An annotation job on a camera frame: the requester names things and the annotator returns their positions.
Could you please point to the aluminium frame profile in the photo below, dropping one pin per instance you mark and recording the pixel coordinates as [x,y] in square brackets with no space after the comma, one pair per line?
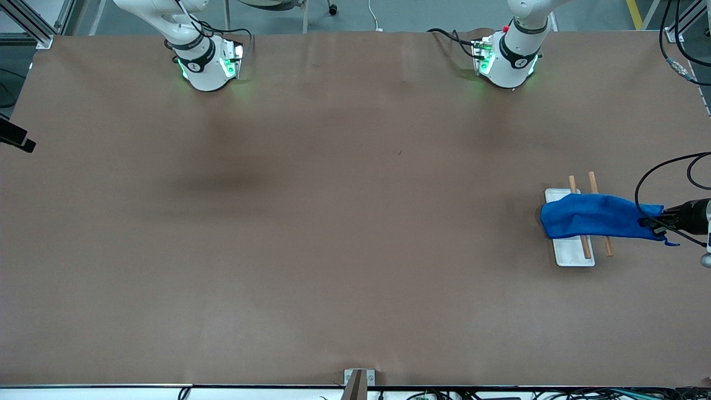
[30,28]
[680,28]

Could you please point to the office chair base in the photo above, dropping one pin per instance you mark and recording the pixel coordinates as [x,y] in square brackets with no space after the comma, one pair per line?
[305,16]

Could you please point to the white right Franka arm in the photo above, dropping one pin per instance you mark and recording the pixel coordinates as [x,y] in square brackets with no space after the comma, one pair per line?
[203,72]

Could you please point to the wooden chopstick pair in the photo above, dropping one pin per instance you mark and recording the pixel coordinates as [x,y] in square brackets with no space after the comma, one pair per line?
[593,183]

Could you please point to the metal table edge bracket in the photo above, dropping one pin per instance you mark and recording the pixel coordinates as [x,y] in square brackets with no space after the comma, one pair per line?
[358,383]

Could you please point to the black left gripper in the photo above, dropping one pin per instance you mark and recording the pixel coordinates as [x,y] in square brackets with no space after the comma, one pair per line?
[687,216]

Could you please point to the white rack base plate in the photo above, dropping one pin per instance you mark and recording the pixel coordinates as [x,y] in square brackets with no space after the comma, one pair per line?
[572,253]

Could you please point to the blue microfibre towel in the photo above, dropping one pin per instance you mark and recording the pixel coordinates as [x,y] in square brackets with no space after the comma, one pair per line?
[594,216]

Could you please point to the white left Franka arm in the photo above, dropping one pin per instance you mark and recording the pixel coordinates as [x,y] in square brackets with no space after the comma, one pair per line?
[511,66]

